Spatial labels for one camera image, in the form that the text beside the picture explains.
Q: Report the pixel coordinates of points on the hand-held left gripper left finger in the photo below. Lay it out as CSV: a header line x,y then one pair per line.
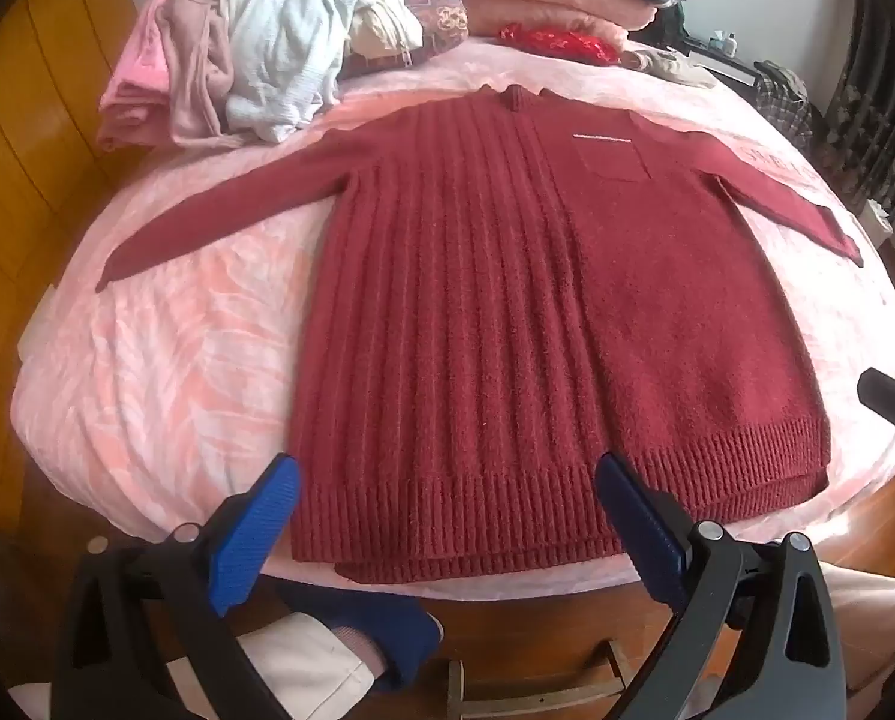
x,y
256,532

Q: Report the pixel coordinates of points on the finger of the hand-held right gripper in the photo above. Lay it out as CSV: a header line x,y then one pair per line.
x,y
894,401

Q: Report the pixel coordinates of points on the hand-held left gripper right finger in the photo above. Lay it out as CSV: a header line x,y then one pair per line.
x,y
639,532

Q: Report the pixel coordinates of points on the dark red knit sweater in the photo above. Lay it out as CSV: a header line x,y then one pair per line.
x,y
492,315

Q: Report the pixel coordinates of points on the person's left leg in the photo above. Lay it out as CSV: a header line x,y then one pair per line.
x,y
290,660

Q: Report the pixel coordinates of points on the person's leg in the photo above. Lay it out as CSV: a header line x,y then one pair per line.
x,y
867,622
290,660

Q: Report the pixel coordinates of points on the blue slipper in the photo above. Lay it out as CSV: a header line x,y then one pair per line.
x,y
372,626

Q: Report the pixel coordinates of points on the wooden stool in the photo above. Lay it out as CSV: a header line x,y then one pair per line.
x,y
537,682

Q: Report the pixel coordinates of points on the pink patterned bed blanket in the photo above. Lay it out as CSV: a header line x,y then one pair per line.
x,y
177,360

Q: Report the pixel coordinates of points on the person's right leg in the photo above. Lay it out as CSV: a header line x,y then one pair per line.
x,y
867,622

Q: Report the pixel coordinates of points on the dark floral curtain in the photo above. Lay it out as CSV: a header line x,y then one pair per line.
x,y
879,105

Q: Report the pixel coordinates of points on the grey plaid garment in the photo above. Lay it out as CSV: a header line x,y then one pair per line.
x,y
785,101

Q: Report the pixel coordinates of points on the white side table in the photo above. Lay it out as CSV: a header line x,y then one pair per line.
x,y
725,64

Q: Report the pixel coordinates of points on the beige cloth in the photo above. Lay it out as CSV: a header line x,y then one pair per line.
x,y
680,71

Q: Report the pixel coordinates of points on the pink garment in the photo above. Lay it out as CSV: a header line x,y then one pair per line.
x,y
136,82

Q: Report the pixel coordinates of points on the mauve garment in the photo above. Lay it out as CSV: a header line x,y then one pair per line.
x,y
192,67

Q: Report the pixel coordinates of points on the bright red cloth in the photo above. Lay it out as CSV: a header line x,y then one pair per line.
x,y
560,40

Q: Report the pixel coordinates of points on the white crinkled garment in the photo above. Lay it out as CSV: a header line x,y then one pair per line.
x,y
282,37

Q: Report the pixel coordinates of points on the cream garment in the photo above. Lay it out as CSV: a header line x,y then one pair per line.
x,y
387,30

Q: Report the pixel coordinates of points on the paisley patterned cloth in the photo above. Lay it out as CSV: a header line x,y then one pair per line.
x,y
440,15

